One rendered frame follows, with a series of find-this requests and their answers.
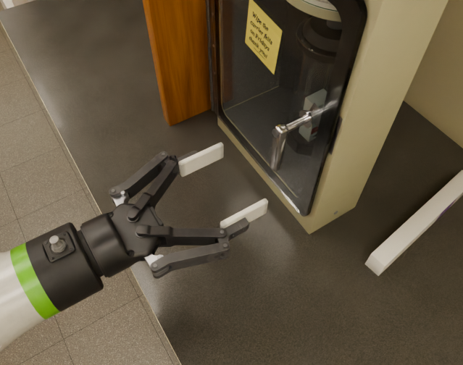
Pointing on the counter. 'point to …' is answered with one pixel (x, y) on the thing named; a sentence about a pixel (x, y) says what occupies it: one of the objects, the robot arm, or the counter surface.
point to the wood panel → (180, 56)
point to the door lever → (280, 133)
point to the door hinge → (208, 58)
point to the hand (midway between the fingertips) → (230, 182)
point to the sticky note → (262, 35)
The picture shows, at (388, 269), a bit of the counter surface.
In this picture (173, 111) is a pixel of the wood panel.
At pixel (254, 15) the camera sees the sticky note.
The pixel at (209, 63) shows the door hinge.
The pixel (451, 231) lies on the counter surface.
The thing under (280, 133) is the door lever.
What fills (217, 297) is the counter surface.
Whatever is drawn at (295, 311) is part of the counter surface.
